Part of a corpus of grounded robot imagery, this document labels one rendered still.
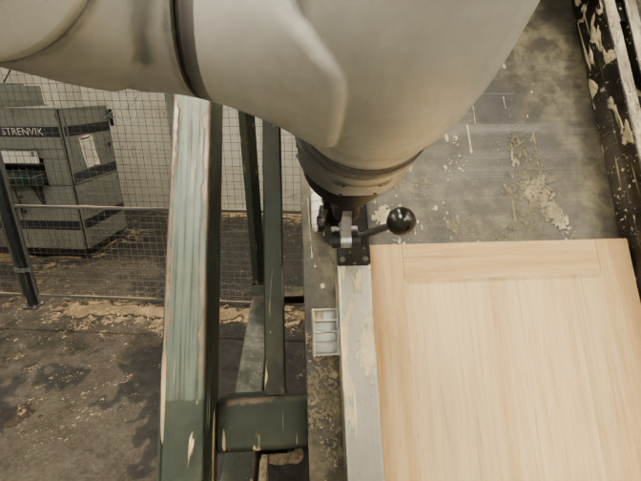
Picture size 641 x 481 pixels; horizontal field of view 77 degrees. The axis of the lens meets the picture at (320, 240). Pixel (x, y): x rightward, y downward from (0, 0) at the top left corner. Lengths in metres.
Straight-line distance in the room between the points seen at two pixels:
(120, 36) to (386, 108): 0.10
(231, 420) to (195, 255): 0.26
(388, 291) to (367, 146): 0.46
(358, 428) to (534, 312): 0.33
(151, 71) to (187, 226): 0.44
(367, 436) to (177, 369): 0.28
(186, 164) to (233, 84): 0.48
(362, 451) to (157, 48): 0.55
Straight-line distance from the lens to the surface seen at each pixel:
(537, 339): 0.72
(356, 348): 0.60
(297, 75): 0.16
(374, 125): 0.18
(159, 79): 0.20
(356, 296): 0.60
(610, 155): 0.87
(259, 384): 1.26
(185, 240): 0.62
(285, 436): 0.69
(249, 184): 1.49
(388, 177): 0.26
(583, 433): 0.77
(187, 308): 0.61
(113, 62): 0.19
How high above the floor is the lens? 1.59
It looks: 20 degrees down
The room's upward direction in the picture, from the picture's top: straight up
